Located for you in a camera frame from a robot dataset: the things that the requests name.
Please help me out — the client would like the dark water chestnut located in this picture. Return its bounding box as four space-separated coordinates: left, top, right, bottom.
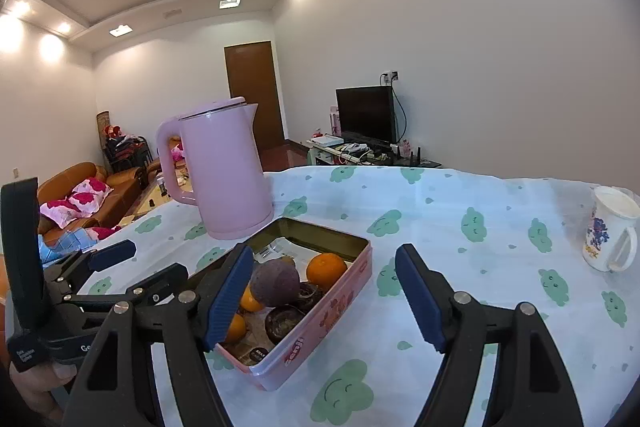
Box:
291 281 324 314
265 306 305 346

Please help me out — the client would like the pink electric kettle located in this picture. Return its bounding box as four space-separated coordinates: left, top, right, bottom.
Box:
156 96 273 239

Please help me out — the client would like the brown wooden door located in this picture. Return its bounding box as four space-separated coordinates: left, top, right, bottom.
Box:
224 41 284 150

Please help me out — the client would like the large orange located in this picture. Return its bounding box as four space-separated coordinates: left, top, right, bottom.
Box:
306 253 347 291

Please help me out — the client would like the black television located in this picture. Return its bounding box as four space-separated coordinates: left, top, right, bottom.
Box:
335 86 397 143

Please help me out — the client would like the pink floral cushion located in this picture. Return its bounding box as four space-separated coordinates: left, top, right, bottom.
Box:
40 178 113 229

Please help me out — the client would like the tv stand with clutter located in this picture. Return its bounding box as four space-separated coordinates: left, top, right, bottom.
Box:
306 135 442 169

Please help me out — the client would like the white floral mug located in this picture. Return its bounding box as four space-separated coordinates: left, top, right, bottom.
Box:
582 186 639 272

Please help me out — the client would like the medium orange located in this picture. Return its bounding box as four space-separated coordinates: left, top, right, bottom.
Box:
224 313 247 343

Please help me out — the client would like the left human hand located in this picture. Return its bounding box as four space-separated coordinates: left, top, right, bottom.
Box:
9 362 77 426

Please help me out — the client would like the pink metal tin box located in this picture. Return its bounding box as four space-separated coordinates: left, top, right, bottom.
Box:
206 218 372 391

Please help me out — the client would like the small orange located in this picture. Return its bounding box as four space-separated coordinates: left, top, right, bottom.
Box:
240 286 265 313

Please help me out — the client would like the purple round radish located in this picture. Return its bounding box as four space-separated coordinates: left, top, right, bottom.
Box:
250 259 300 308

